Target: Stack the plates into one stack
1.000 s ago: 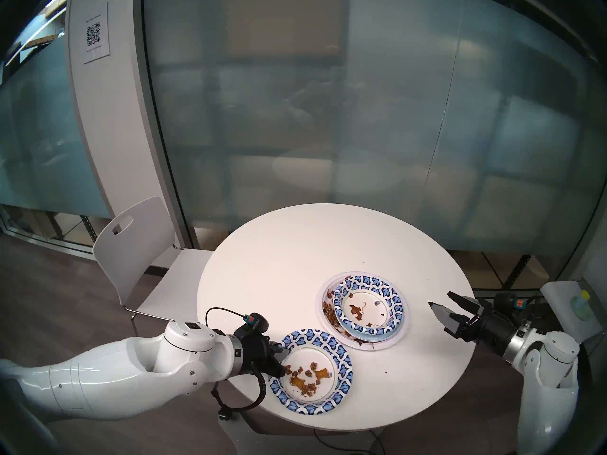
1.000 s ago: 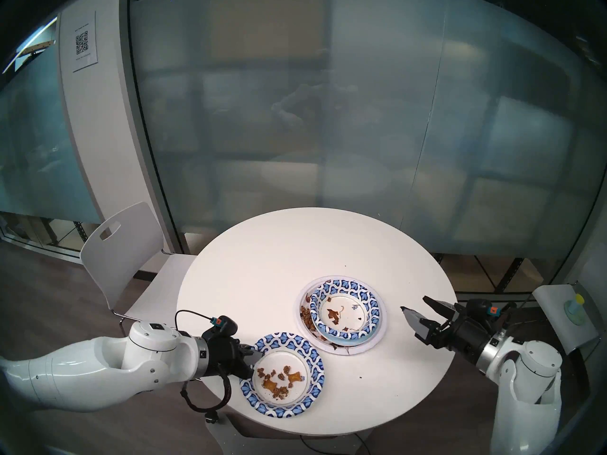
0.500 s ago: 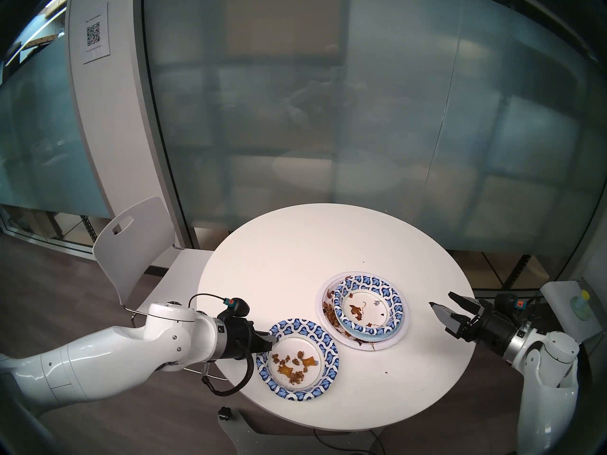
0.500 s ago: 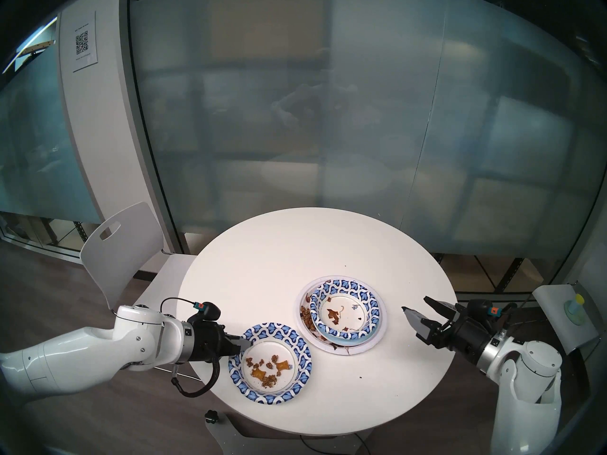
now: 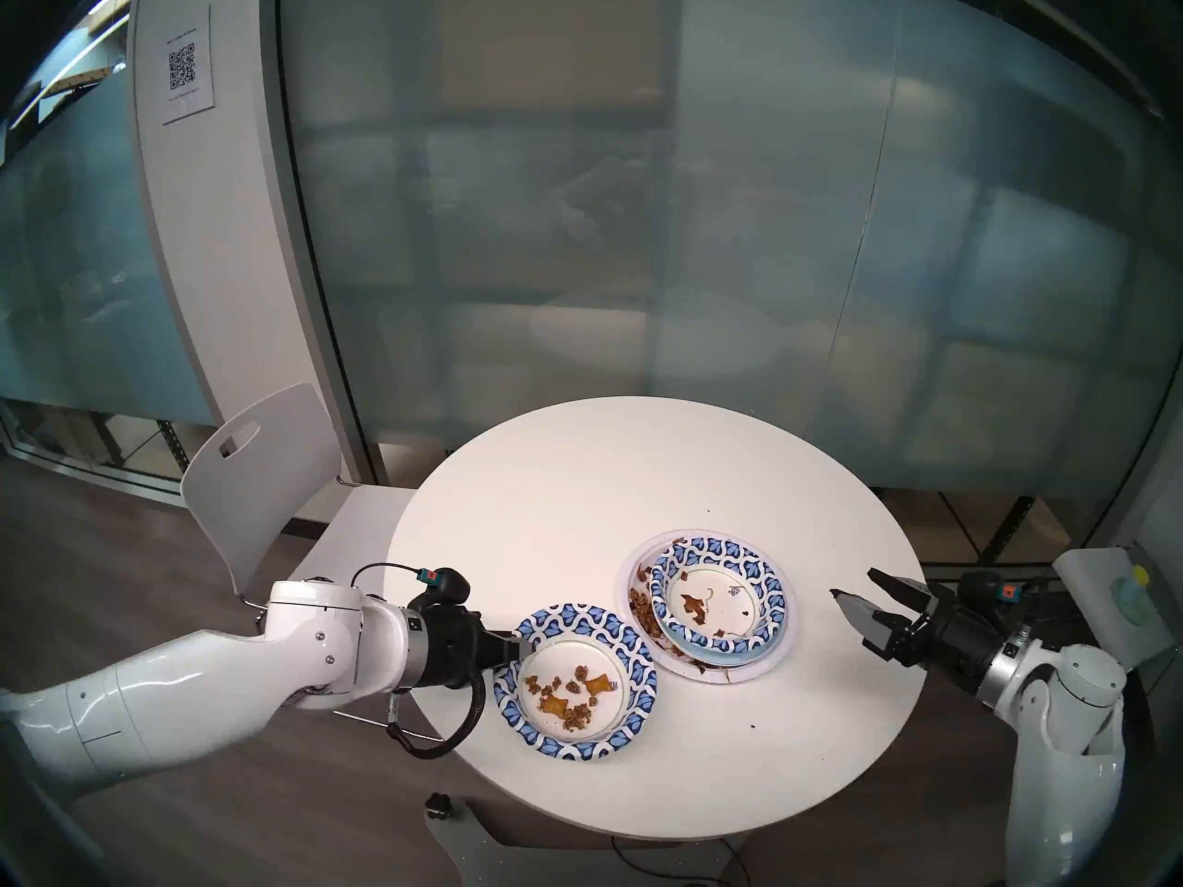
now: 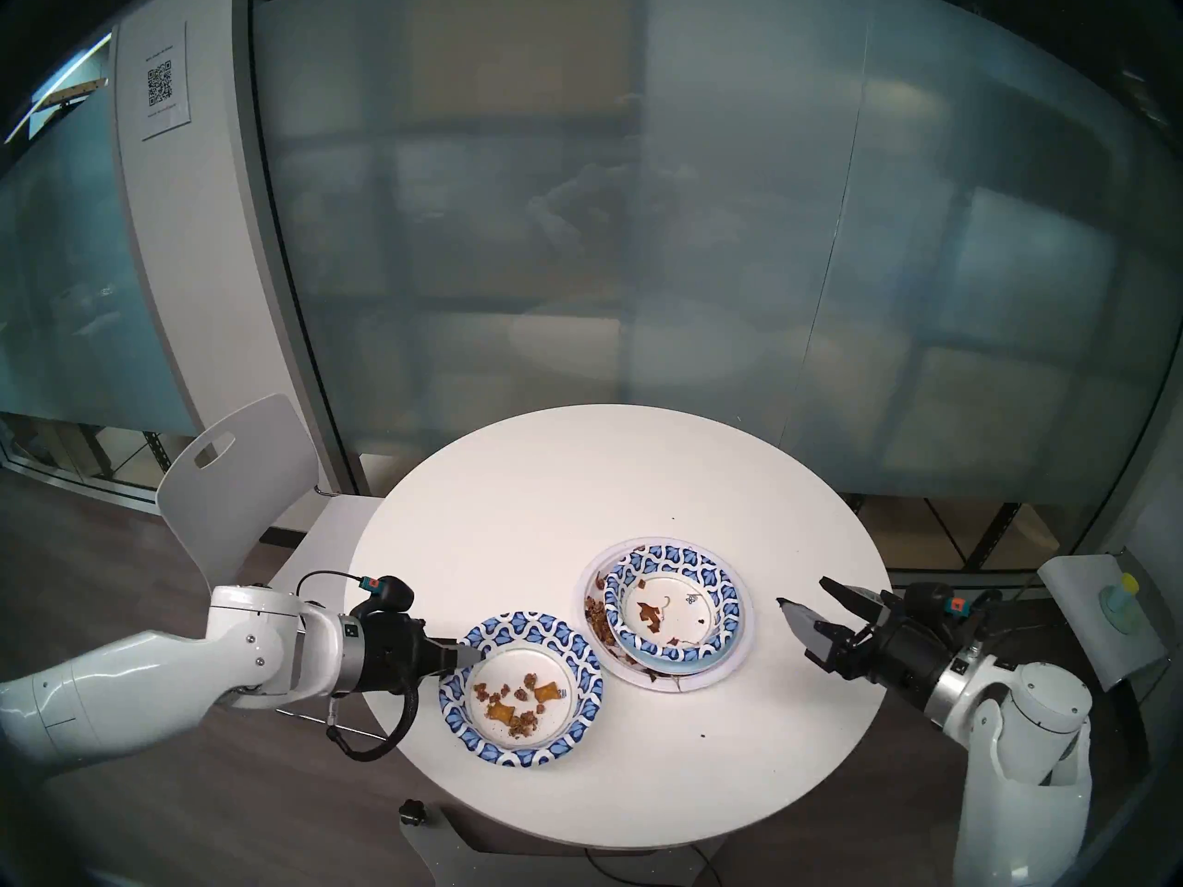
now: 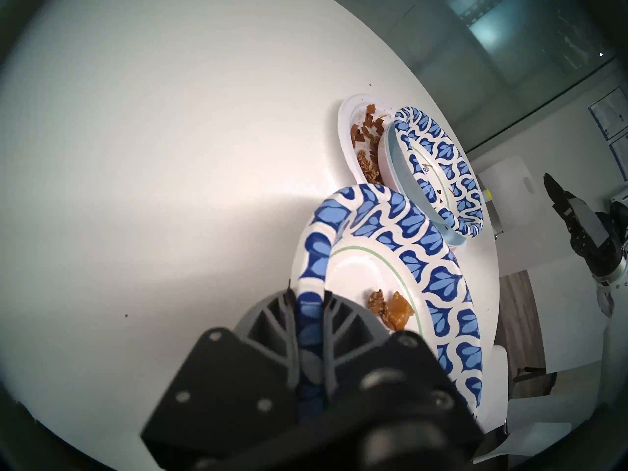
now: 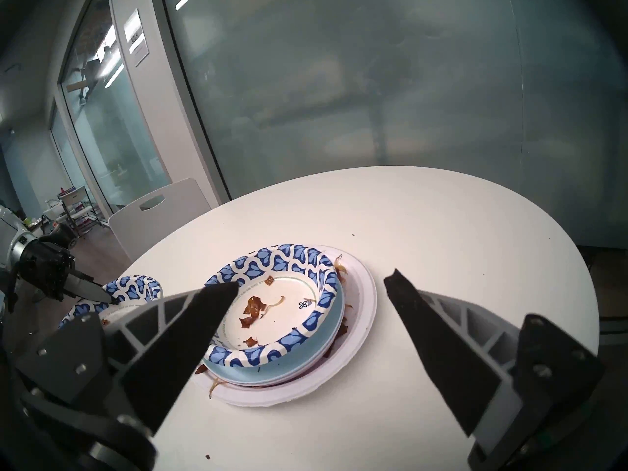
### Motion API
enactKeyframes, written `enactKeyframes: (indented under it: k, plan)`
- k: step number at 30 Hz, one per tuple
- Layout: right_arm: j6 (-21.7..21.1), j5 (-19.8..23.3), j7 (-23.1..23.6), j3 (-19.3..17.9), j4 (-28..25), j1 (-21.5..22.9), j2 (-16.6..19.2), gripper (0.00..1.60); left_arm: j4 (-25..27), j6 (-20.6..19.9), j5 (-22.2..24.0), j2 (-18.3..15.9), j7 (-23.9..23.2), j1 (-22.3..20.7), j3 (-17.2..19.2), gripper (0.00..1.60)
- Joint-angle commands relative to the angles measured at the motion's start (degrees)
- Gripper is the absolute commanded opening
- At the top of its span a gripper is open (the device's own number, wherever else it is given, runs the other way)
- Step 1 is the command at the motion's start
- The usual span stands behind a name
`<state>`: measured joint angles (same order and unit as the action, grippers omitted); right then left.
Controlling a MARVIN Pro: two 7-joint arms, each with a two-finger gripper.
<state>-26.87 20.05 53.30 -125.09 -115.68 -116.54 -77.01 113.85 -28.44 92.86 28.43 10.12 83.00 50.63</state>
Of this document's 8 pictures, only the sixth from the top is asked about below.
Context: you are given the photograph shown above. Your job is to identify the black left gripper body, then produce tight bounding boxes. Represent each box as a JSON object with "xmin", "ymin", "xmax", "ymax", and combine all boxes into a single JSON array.
[{"xmin": 347, "ymin": 613, "xmax": 445, "ymax": 701}]

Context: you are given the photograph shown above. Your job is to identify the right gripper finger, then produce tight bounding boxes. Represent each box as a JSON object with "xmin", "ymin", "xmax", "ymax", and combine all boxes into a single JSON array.
[
  {"xmin": 774, "ymin": 597, "xmax": 838, "ymax": 671},
  {"xmin": 818, "ymin": 576, "xmax": 889, "ymax": 624}
]

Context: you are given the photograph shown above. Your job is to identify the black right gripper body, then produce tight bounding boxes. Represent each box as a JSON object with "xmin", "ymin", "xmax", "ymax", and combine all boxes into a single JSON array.
[{"xmin": 813, "ymin": 599, "xmax": 981, "ymax": 712}]

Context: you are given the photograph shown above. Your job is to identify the blue patterned bowl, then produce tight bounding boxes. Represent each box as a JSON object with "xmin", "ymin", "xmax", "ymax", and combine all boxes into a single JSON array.
[
  {"xmin": 604, "ymin": 544, "xmax": 743, "ymax": 666},
  {"xmin": 438, "ymin": 611, "xmax": 604, "ymax": 768}
]

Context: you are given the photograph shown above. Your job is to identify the light blue plastic plate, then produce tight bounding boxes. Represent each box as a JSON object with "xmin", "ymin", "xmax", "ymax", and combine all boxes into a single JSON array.
[{"xmin": 610, "ymin": 617, "xmax": 743, "ymax": 676}]

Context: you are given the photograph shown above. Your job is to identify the orange brown food chunks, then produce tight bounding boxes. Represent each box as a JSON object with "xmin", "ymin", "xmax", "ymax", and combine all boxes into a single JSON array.
[{"xmin": 471, "ymin": 673, "xmax": 569, "ymax": 740}]

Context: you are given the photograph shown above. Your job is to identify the large white paper plate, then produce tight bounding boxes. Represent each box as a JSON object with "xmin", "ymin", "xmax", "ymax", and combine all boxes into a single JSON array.
[{"xmin": 582, "ymin": 536, "xmax": 754, "ymax": 694}]

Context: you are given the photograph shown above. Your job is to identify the brown food scraps pile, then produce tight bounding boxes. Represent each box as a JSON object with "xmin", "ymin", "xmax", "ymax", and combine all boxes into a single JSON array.
[{"xmin": 585, "ymin": 569, "xmax": 689, "ymax": 685}]

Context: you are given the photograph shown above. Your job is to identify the thin brown food scraps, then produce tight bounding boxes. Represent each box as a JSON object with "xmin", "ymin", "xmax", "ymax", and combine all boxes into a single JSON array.
[{"xmin": 636, "ymin": 594, "xmax": 717, "ymax": 646}]

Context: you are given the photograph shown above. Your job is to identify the grey white chair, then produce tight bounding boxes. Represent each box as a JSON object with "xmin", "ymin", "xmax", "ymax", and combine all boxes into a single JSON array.
[{"xmin": 1035, "ymin": 548, "xmax": 1170, "ymax": 771}]

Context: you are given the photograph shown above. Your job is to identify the green bottle with yellow cap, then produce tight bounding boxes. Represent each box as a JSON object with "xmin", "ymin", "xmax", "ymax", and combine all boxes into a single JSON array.
[{"xmin": 1098, "ymin": 573, "xmax": 1142, "ymax": 635}]

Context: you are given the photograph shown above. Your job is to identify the QR code paper sign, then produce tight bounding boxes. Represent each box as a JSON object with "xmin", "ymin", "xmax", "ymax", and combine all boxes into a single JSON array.
[{"xmin": 139, "ymin": 21, "xmax": 192, "ymax": 142}]

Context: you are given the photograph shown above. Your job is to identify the thick black left gripper cable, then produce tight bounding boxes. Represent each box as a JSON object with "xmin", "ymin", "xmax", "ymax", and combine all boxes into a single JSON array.
[{"xmin": 323, "ymin": 687, "xmax": 421, "ymax": 764}]

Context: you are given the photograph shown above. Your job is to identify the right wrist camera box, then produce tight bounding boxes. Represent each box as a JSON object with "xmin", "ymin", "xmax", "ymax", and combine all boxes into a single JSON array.
[{"xmin": 910, "ymin": 582, "xmax": 971, "ymax": 623}]

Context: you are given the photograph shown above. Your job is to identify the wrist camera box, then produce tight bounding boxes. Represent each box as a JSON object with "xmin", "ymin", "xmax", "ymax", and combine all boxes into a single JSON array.
[
  {"xmin": 910, "ymin": 582, "xmax": 971, "ymax": 623},
  {"xmin": 356, "ymin": 574, "xmax": 412, "ymax": 618}
]

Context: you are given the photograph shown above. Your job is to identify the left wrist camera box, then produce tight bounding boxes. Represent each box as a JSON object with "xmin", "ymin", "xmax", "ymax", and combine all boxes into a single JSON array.
[{"xmin": 356, "ymin": 574, "xmax": 412, "ymax": 618}]

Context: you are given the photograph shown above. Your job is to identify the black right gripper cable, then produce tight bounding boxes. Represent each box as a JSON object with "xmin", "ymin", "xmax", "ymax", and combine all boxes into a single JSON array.
[{"xmin": 966, "ymin": 589, "xmax": 1008, "ymax": 657}]

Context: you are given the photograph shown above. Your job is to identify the thin black left camera cable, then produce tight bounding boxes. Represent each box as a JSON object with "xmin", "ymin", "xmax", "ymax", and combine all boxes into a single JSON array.
[{"xmin": 296, "ymin": 571, "xmax": 366, "ymax": 605}]

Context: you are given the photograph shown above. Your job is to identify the white chair with handle hole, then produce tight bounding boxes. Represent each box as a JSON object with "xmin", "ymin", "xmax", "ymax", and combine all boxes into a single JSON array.
[{"xmin": 155, "ymin": 394, "xmax": 384, "ymax": 601}]

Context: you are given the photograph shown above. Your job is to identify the black floor cable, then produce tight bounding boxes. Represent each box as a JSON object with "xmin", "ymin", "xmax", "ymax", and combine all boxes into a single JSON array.
[{"xmin": 582, "ymin": 848, "xmax": 726, "ymax": 887}]

